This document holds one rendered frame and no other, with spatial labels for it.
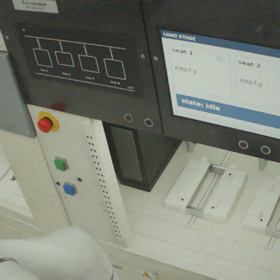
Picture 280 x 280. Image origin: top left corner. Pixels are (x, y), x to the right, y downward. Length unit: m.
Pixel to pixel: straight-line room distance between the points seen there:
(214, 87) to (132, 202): 0.83
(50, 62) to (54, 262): 0.50
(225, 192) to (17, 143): 0.67
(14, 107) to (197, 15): 0.64
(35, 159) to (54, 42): 0.47
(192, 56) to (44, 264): 0.47
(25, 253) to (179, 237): 0.81
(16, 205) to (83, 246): 1.00
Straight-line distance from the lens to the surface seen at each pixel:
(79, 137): 1.38
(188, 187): 1.77
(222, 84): 1.04
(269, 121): 1.06
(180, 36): 1.02
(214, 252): 1.64
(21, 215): 1.92
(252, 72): 1.00
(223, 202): 1.72
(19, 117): 1.46
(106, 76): 1.18
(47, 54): 1.24
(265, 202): 1.72
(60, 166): 1.49
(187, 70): 1.06
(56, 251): 0.95
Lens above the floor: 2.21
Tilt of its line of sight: 42 degrees down
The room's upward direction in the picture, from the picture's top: 12 degrees counter-clockwise
